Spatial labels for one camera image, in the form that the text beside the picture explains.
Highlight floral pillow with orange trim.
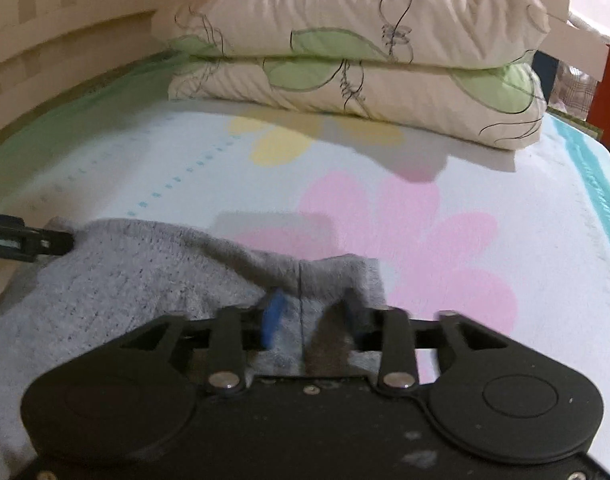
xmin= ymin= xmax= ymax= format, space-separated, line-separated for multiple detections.
xmin=151 ymin=0 xmax=550 ymax=70

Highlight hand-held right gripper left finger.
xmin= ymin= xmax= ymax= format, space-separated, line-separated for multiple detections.
xmin=117 ymin=287 xmax=288 ymax=395

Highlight floral bed sheet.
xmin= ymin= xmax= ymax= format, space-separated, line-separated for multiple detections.
xmin=0 ymin=50 xmax=610 ymax=383

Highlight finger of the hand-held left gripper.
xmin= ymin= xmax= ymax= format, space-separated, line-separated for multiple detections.
xmin=0 ymin=212 xmax=77 ymax=262

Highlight grey pants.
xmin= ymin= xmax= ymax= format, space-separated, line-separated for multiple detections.
xmin=0 ymin=217 xmax=390 ymax=480

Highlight brown wooden post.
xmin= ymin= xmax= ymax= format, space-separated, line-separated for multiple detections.
xmin=586 ymin=42 xmax=610 ymax=150

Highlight white rail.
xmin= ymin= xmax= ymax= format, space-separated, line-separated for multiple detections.
xmin=565 ymin=14 xmax=610 ymax=82

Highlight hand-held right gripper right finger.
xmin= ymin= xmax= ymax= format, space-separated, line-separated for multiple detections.
xmin=339 ymin=297 xmax=520 ymax=395

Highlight plaid cloth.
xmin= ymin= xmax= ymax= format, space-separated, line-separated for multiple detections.
xmin=550 ymin=60 xmax=600 ymax=117

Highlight cream floral pillow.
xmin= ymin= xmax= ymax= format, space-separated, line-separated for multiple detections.
xmin=167 ymin=52 xmax=546 ymax=151

